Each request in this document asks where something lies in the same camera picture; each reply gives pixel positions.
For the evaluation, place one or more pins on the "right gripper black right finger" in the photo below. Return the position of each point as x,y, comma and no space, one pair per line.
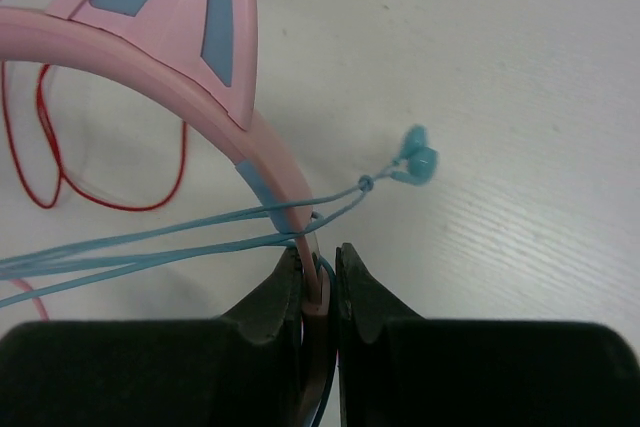
398,368

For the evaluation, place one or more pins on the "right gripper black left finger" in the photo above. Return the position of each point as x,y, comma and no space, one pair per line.
239,369

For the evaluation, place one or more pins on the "blue pink cat-ear headphones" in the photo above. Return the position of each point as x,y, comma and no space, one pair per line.
197,58

